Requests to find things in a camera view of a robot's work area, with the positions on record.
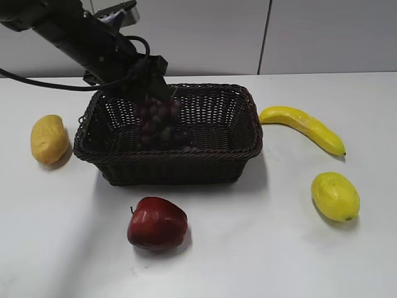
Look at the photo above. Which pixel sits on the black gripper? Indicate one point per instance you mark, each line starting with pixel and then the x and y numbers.
pixel 139 75

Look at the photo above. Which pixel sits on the purple grape bunch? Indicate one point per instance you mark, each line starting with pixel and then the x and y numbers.
pixel 159 128

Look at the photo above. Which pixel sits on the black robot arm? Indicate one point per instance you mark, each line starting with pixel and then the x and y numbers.
pixel 76 32

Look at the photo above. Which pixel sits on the dark brown wicker basket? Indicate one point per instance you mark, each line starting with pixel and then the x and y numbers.
pixel 222 120

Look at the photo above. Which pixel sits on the yellow mango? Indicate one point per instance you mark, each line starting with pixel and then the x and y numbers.
pixel 49 139

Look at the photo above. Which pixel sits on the red apple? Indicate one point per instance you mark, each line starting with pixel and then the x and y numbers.
pixel 157 224

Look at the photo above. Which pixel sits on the yellow banana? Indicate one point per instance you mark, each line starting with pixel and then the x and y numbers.
pixel 309 126

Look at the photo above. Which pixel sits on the yellow lemon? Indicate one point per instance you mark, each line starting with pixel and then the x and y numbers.
pixel 335 197

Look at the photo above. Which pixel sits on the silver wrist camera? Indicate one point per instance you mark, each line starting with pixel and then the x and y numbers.
pixel 121 15

